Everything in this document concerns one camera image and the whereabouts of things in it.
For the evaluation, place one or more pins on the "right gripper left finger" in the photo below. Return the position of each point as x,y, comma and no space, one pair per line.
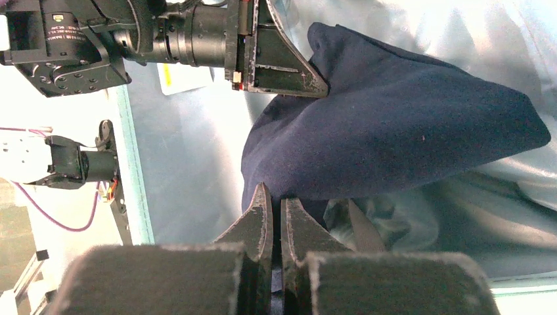
231,275

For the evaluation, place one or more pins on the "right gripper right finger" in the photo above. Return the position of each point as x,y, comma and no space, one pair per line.
320,275

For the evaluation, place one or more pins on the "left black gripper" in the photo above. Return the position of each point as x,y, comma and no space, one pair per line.
197,34

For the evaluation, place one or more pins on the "light blue ribbed suitcase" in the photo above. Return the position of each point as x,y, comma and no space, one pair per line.
189,145

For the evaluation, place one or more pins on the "dark navy garment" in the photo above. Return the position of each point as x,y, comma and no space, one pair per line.
392,120

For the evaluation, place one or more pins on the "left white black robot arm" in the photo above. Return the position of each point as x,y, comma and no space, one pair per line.
68,48

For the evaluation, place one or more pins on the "white card label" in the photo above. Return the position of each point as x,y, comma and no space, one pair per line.
178,78

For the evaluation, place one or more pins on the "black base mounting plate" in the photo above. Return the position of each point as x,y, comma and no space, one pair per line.
113,191

